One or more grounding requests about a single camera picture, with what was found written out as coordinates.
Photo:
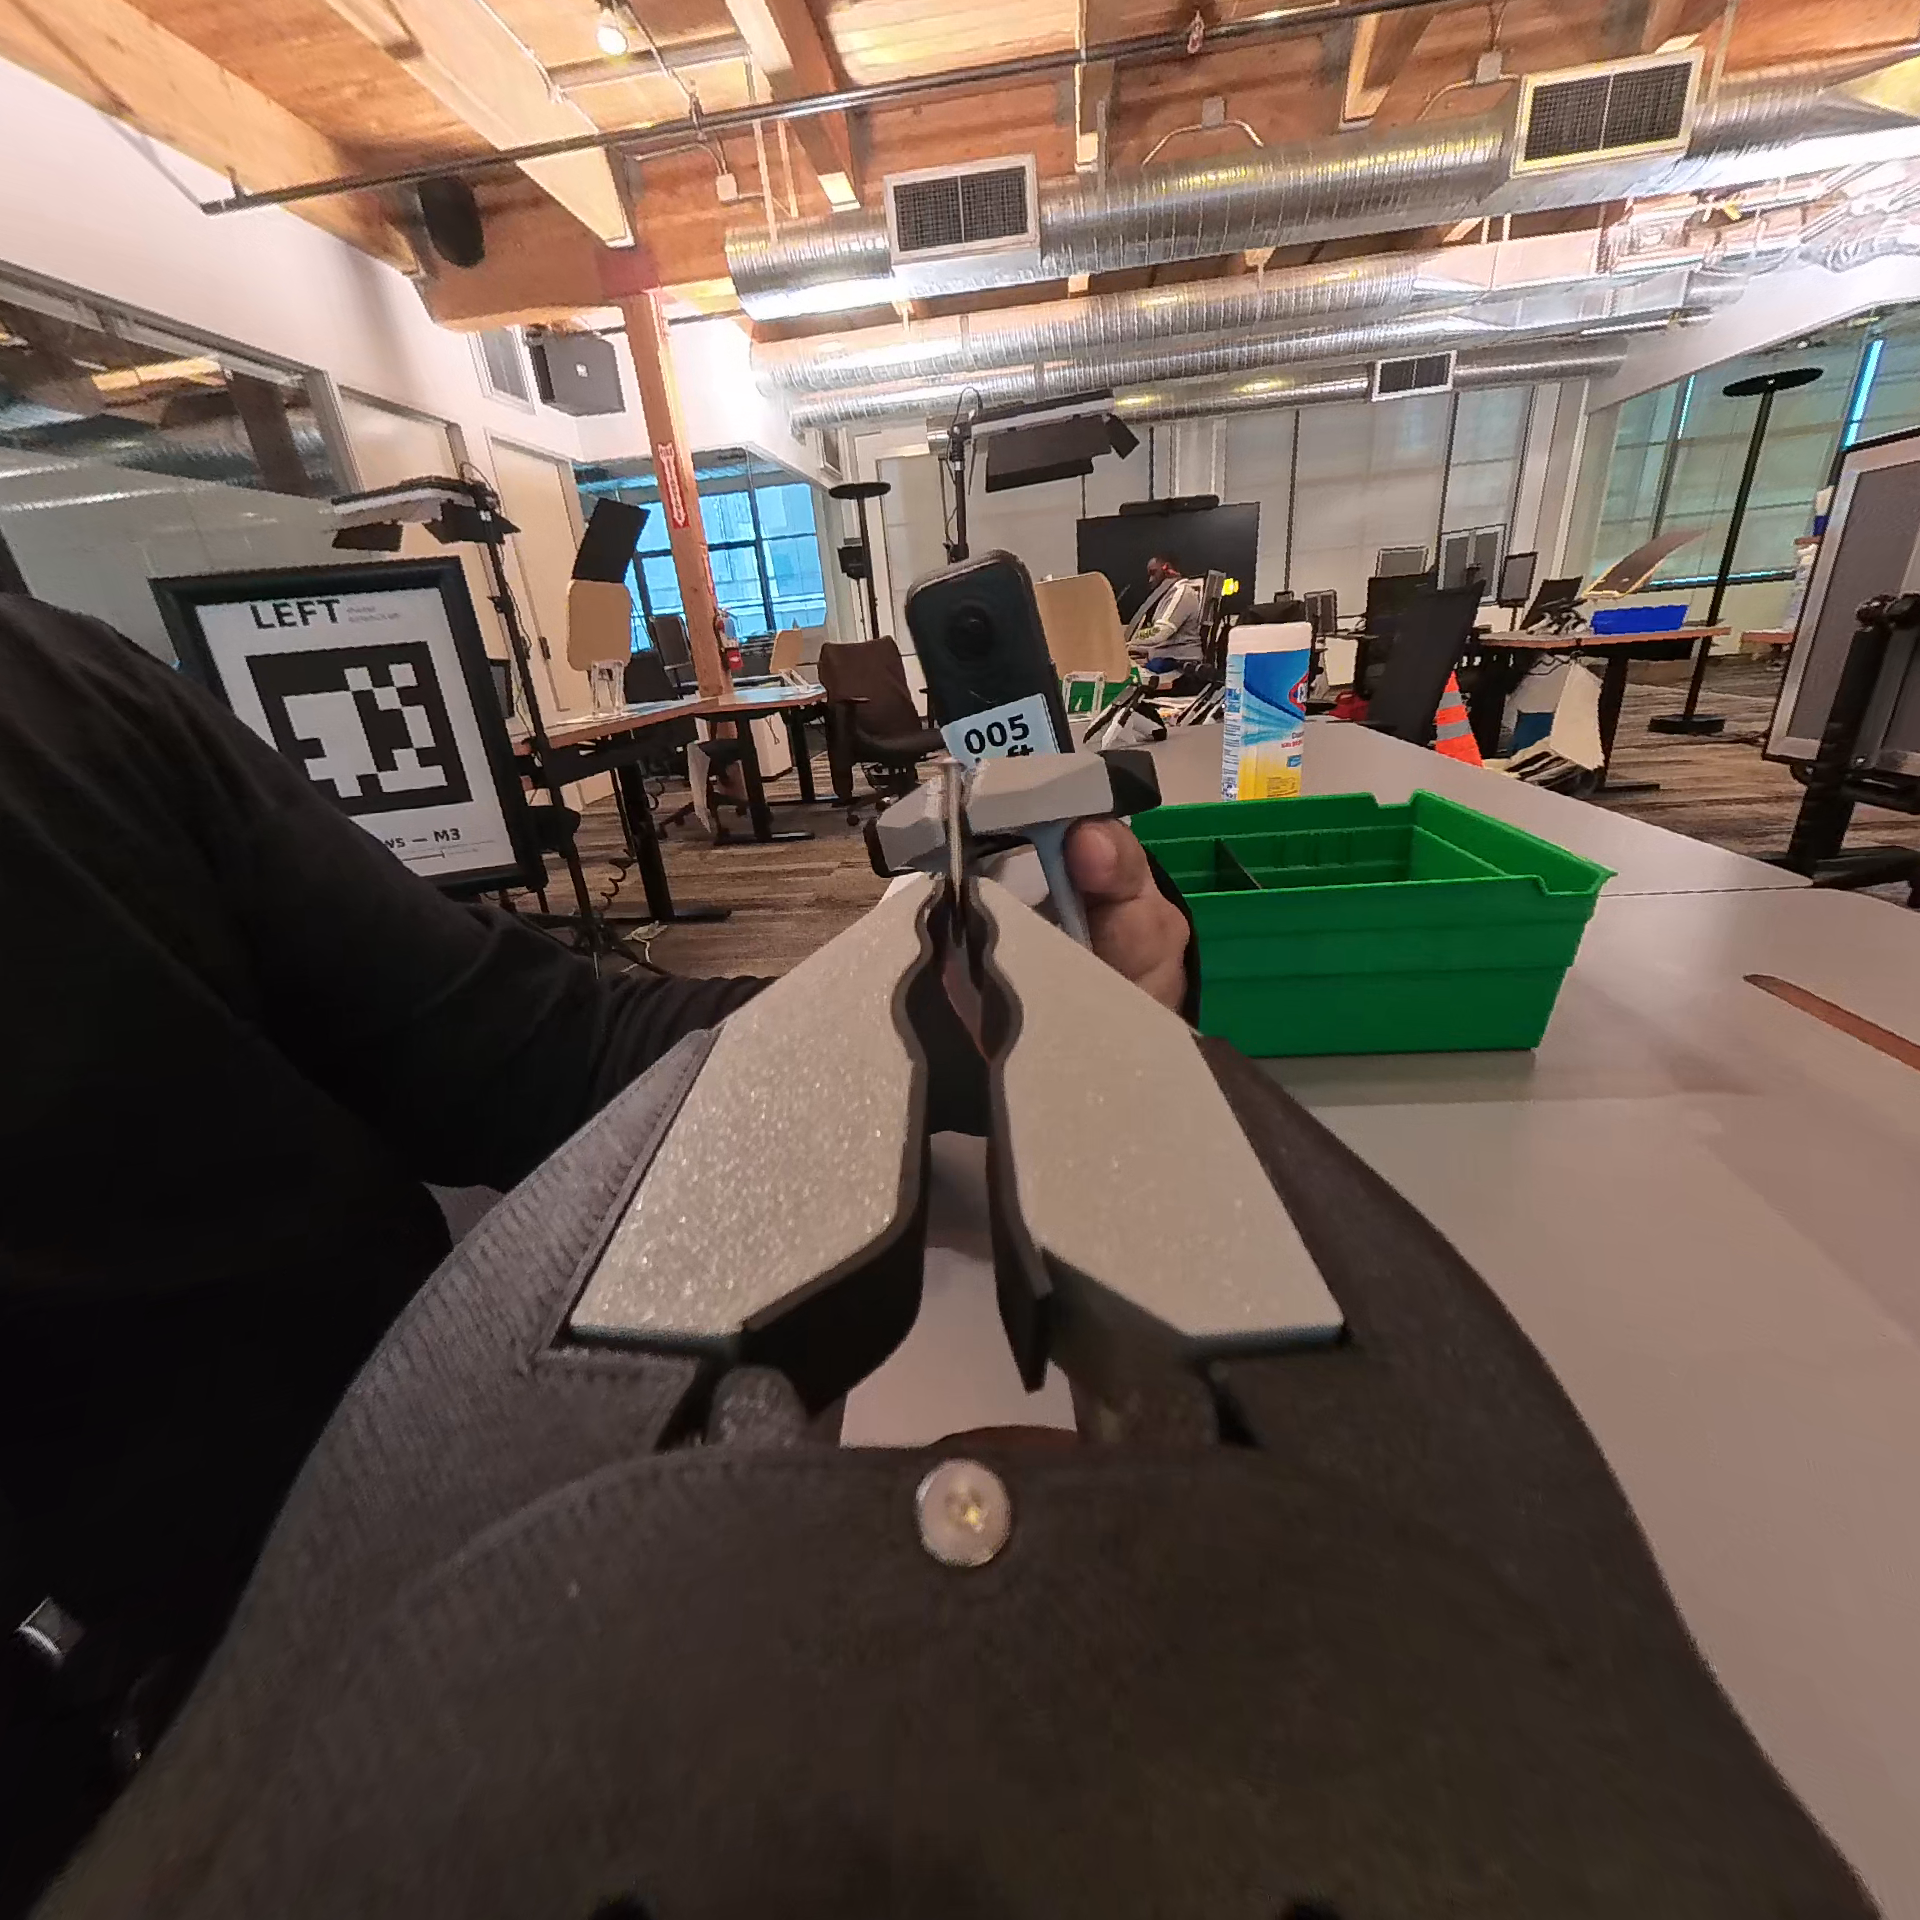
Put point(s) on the orange traffic cone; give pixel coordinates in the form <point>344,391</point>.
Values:
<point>1455,727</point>

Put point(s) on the tall black floor lamp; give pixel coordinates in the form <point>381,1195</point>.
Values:
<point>1772,379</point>

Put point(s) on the wooden chair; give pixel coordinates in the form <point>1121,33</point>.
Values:
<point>600,629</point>

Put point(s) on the wooden desk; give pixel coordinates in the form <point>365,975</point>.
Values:
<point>662,705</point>
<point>1605,639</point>

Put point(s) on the black box speaker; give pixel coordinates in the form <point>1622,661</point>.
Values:
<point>578,372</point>

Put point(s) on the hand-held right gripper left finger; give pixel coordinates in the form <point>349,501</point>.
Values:
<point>751,1170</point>

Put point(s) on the black television screen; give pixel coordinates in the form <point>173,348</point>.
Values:
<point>1110,539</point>

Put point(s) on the black framed marker sign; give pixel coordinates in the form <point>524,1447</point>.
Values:
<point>359,721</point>

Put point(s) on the brown office chair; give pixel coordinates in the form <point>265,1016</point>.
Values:
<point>869,705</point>

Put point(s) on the white vent grille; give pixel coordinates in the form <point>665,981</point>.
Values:
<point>961,207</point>
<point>1607,107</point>
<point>1414,375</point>

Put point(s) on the person's left forearm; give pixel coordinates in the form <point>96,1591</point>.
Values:
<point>600,1050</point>

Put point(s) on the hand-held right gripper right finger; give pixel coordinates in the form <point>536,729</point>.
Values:
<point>1154,1185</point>

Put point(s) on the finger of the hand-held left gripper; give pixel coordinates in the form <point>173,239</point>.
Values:
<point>909,840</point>
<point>1036,786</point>

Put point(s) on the grey framed board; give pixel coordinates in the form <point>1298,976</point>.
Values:
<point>1852,599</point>

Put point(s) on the green plastic bin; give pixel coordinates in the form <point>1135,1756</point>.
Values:
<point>1349,961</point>

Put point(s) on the black board stand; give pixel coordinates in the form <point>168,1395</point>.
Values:
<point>1862,749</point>

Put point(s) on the blue bin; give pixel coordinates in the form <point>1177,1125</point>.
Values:
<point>1637,617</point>

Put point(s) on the black softbox light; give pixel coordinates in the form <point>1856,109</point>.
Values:
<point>1049,442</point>

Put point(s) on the short black floor lamp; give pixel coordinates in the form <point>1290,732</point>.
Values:
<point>857,489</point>

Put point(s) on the black flag panel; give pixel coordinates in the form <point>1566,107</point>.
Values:
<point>608,539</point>

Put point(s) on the wipes canister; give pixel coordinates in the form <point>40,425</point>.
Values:
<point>1268,721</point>

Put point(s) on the silver bolt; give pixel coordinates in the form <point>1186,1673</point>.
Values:
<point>952,826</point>

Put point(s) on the person's left hand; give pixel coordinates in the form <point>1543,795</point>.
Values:
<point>1126,901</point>

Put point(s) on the wooden column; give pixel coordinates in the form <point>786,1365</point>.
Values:
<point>674,493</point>

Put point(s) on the studio light panel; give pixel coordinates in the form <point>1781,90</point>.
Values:
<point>405,503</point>

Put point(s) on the red fire extinguisher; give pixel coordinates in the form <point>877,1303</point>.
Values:
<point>730,644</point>

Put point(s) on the silver air duct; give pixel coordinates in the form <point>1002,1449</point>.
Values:
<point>1126,387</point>
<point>1276,195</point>
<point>1126,323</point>

